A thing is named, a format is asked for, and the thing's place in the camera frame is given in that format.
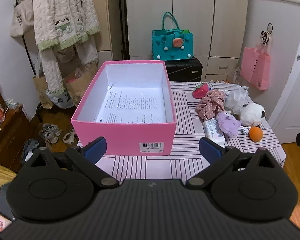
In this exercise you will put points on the pack of small bottles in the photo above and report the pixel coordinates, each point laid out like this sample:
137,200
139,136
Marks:
218,81

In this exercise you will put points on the brown wooden cabinet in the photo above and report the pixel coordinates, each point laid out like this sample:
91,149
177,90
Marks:
10,140

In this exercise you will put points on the orange soft ball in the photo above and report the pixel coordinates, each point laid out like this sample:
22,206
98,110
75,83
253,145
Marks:
255,133

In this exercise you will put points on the beige slipper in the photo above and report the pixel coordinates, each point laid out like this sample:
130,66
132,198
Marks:
74,132
68,138

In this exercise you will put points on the brown paper bag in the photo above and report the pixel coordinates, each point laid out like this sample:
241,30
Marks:
41,92
77,90

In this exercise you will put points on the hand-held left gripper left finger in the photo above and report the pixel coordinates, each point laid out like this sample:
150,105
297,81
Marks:
96,151

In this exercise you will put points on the black suitcase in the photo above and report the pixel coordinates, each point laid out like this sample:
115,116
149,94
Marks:
185,70

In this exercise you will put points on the pink cardboard box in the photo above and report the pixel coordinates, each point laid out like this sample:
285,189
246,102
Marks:
125,136

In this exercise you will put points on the white tissue pack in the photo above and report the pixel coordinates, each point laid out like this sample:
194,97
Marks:
213,132

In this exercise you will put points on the black coat stand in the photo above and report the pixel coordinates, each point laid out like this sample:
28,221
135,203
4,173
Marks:
41,113

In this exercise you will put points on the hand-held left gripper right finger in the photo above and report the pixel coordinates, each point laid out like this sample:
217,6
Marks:
210,151

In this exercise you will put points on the white panda plush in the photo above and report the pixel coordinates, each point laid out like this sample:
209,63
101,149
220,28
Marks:
251,113

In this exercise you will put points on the striped tablecloth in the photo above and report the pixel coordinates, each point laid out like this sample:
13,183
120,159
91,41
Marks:
190,135

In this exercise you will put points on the red strawberry plush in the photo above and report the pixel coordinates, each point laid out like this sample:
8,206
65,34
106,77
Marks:
201,91

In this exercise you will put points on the small white hanging bag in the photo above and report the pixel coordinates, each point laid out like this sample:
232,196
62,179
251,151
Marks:
237,75

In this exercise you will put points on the beige wardrobe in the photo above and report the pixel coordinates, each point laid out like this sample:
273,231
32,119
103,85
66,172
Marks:
195,17

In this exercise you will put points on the pink tote bag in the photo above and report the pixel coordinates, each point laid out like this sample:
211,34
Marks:
255,67

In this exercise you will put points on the pink floral scrunchie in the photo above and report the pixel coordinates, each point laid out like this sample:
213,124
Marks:
212,105

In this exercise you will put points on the cream fluffy pajama pants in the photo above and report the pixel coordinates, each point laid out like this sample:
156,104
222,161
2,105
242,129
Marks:
51,75

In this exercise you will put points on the grey sneaker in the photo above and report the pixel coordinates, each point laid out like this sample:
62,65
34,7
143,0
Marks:
48,138
52,129

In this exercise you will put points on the dark plastic bag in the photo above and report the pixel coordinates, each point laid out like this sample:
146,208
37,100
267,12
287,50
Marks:
30,150

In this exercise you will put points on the green white plastic bag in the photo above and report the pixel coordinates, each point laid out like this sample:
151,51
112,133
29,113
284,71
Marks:
61,100

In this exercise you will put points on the cream fluffy pajama top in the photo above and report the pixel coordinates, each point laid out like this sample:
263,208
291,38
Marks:
62,10

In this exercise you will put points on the yellow blanket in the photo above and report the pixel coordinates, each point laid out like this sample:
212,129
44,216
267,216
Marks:
0,180

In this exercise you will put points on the beige canvas tote bag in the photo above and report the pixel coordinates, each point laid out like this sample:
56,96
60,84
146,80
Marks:
22,17

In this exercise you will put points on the purple plush toy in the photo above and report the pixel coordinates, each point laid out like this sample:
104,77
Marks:
227,123

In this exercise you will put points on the teal felt handbag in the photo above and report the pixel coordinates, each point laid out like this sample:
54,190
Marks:
165,47

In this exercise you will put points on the black pole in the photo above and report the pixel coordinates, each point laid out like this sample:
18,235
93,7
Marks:
122,17

